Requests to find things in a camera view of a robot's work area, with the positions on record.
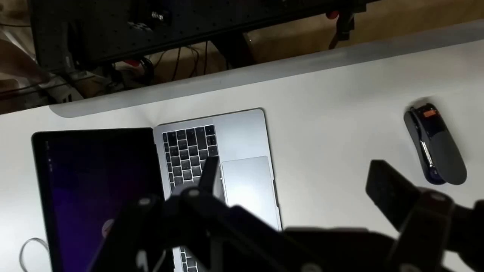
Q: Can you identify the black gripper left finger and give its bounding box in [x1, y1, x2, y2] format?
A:
[89, 157, 283, 272]

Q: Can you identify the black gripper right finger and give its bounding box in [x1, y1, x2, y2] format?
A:
[366, 160, 484, 272]

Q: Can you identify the grey laptop with stickers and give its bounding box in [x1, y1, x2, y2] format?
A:
[32, 109, 283, 272]

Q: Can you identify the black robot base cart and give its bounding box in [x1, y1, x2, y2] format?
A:
[29, 0, 375, 74]

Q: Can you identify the white charger cable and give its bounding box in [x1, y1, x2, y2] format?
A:
[18, 237, 52, 272]

